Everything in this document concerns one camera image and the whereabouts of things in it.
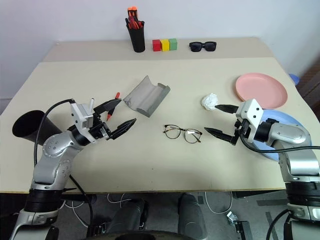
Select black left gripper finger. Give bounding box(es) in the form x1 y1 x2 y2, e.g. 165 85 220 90
107 118 138 141
93 99 123 116

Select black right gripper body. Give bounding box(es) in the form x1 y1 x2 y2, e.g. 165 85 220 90
231 117 251 147

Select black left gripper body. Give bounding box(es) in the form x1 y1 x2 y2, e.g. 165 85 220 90
88 112 113 141

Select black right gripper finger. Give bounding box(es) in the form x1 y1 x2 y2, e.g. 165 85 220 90
214 103 240 114
203 126 236 145

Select white paper ball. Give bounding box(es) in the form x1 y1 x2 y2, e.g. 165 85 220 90
200 93 220 112

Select thin-framed clear eyeglasses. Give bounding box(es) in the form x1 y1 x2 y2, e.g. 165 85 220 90
163 124 203 145

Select grey glasses case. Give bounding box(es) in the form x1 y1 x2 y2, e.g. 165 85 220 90
122 75 172 118

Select pink plate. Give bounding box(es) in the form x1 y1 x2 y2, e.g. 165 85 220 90
234 72 288 110

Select blue plate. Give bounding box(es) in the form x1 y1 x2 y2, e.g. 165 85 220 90
246 109 314 162

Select black sunglasses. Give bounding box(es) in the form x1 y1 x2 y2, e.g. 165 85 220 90
188 41 217 53

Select tall black pen holder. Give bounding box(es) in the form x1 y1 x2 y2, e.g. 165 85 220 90
126 24 146 53

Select wide black cup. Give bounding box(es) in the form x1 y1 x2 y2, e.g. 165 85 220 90
11 109 63 144

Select blue round container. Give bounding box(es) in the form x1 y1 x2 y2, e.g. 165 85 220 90
288 72 301 87

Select dark brown wooden furniture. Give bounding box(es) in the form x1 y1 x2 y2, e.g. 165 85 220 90
294 59 320 111

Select grey caster wheel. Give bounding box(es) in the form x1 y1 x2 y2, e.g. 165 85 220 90
226 211 241 225

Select dark grey rounded shape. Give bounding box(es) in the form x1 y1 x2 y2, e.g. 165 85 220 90
177 192 208 240
109 198 148 233

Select orange capped black marker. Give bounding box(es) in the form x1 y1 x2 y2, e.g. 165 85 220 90
127 6 140 26

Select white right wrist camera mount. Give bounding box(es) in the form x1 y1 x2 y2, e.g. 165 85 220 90
236 98 265 143

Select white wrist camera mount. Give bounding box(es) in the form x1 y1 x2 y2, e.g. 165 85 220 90
236 98 265 143
69 99 96 143

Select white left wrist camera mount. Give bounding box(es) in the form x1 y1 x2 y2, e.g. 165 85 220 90
69 99 96 143

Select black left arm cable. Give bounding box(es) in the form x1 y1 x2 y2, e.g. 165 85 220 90
33 98 95 240

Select black table frame bar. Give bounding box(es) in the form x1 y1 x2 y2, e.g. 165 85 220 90
59 193 97 202

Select white floor cable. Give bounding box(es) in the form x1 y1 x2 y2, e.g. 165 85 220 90
64 199 88 226
204 191 233 215
107 192 133 208

